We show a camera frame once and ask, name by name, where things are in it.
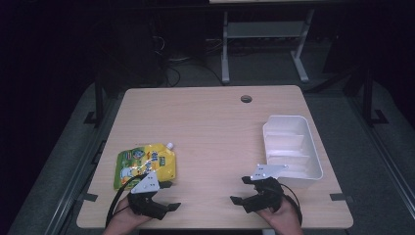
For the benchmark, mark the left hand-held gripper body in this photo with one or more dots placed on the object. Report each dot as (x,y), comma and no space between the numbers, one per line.
(145,199)

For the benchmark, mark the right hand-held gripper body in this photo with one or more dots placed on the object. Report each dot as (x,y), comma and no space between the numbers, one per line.
(266,192)

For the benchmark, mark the yellow spouted drink pouch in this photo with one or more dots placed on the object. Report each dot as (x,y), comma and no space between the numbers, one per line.
(143,161)

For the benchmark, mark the white plastic divided bin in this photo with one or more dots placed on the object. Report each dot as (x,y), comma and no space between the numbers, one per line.
(288,147)

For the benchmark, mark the person's left hand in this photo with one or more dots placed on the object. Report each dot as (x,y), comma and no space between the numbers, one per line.
(122,218)

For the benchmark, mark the person's right hand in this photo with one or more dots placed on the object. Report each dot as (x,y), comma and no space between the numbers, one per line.
(281,219)

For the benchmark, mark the black tape strip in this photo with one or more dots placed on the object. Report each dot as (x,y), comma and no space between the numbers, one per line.
(338,197)
(90,197)

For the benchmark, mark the black metal stand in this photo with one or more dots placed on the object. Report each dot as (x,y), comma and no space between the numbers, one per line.
(99,98)
(368,98)

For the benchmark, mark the aluminium floor rail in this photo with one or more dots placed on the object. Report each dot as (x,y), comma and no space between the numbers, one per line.
(76,182)
(385,153)

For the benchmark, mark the white metal desk frame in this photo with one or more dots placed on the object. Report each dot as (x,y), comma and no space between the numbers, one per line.
(225,49)

